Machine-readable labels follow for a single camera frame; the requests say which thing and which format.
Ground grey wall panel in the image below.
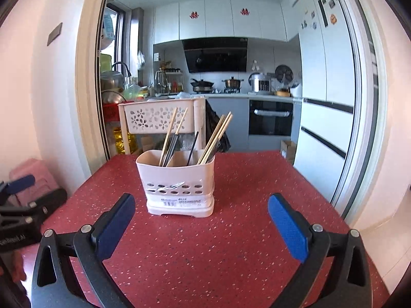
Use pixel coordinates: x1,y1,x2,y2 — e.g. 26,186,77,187
47,22,63,46

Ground white refrigerator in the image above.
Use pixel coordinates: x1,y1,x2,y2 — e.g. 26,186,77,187
294,0,357,202

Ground white upper cabinets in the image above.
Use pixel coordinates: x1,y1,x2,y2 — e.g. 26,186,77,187
153,0,298,44

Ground crossed wooden chopstick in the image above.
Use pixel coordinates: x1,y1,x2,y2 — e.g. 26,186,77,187
159,107,178,167
198,111,233,165

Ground white plastic utensil holder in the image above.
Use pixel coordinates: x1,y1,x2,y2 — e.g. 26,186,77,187
136,150,214,218

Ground black wok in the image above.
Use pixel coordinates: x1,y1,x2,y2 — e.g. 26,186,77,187
190,79,214,93

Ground pink plastic stool stack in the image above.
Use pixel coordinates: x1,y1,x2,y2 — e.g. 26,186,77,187
8,158,60,207

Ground cardboard box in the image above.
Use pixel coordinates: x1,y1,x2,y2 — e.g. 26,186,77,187
280,140,297,164

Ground silver rice cooker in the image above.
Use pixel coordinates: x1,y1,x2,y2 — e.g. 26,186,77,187
248,72,272,95

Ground black range hood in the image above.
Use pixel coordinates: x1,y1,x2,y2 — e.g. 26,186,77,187
182,37,248,74

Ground steel pot with lid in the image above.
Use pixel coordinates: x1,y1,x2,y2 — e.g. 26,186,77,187
222,76,244,91

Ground black built-in oven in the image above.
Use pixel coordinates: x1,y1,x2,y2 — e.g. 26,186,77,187
249,100,293,136

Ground long patterned wooden chopstick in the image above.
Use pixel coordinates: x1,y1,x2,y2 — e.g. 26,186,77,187
175,109,188,136

